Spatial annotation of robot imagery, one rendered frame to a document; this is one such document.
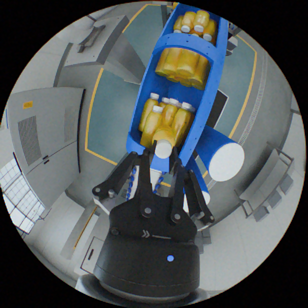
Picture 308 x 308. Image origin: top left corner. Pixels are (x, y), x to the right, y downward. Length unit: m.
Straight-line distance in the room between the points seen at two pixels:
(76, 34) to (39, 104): 1.11
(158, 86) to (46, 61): 2.77
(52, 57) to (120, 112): 2.39
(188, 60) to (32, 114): 1.60
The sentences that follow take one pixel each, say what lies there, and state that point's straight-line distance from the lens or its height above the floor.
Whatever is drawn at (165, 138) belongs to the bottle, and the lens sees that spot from 0.24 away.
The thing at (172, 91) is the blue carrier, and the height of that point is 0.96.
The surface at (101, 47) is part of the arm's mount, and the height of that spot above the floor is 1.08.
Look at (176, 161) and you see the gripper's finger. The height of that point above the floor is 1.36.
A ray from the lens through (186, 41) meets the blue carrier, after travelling 0.36.
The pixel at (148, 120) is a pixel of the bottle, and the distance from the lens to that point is 0.38.
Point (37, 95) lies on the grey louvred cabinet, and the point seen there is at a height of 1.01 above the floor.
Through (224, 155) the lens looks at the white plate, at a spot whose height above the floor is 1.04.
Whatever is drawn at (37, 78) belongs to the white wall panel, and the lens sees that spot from 2.90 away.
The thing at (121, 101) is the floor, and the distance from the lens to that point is 1.65.
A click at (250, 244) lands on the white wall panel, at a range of 3.53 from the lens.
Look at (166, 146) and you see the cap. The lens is 0.22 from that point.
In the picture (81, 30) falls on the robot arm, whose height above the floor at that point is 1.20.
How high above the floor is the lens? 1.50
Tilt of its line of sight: 62 degrees down
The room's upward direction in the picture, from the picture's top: 163 degrees counter-clockwise
